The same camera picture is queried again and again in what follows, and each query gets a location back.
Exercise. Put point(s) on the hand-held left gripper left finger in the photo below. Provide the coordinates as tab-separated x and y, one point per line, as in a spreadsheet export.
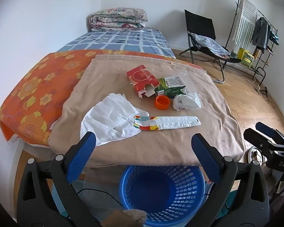
82	153

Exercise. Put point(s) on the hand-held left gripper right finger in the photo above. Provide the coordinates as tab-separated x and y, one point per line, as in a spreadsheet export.
206	156

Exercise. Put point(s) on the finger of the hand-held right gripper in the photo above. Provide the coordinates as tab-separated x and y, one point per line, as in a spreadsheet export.
265	128
255	138

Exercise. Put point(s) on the white plastic bag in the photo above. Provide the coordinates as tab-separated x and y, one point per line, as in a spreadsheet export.
104	115

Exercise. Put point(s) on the long white colourful wrapper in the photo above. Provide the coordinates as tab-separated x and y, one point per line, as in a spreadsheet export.
175	122

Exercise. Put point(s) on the blue plastic basket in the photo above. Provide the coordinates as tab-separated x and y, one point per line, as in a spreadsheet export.
163	194

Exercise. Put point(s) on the white plastic wrap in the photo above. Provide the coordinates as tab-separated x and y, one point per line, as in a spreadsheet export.
187	101

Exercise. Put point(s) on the orange bottle cap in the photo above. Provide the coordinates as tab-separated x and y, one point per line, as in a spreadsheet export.
162	102

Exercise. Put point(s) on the green milk carton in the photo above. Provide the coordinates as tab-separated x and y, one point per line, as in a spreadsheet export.
170	89

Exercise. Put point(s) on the clear plastic wrapper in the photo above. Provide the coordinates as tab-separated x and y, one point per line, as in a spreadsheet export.
190	80

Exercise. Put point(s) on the red carton box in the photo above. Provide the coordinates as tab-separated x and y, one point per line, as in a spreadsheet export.
140	75

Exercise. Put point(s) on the beige blanket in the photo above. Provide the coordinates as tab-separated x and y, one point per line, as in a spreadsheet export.
156	144

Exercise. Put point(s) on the black clothes rack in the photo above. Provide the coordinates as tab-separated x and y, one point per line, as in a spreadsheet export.
264	75

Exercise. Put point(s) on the yellow crate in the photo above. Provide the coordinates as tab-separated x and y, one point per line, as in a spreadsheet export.
245	58

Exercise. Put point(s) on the beige fuzzy cloth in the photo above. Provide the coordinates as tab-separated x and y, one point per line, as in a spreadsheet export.
135	216

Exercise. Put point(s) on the orange floral sheet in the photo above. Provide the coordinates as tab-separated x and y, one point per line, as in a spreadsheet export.
37	82

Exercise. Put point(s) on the teal garment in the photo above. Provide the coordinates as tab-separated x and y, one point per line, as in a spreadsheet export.
274	39

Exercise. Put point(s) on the dark grey jacket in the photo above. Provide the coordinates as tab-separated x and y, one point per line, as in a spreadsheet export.
260	35

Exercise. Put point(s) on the striped chair cushion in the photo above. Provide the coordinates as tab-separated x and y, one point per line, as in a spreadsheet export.
210	45

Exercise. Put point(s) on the striped white towel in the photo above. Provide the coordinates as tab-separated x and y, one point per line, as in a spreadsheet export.
245	23

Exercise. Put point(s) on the blue checked bed sheet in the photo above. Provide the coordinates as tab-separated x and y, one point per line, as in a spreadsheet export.
123	40

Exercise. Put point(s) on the black folding chair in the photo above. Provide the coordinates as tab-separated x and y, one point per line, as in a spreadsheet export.
198	23

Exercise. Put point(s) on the folded floral quilt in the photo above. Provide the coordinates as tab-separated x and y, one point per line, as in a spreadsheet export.
118	19

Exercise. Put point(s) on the white bed frame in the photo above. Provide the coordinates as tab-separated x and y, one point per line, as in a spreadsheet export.
14	170

